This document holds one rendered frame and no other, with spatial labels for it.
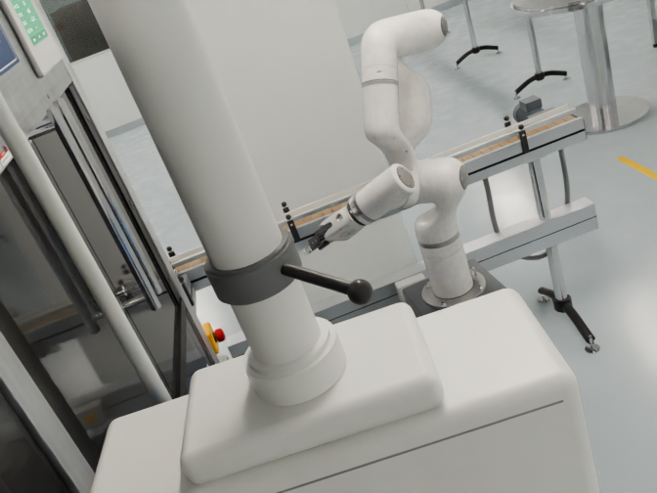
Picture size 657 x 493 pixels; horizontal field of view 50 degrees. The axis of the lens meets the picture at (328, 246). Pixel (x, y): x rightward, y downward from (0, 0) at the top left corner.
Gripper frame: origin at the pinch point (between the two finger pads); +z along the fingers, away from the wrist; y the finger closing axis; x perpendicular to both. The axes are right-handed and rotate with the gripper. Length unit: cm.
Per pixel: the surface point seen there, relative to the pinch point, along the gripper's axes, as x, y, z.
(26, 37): 36, -76, -16
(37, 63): 32, -74, -14
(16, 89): 20, -84, -20
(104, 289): -20, -85, -28
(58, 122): 11, -81, -24
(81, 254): -16, -89, -30
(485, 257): -2, 119, 17
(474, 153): 32, 104, -7
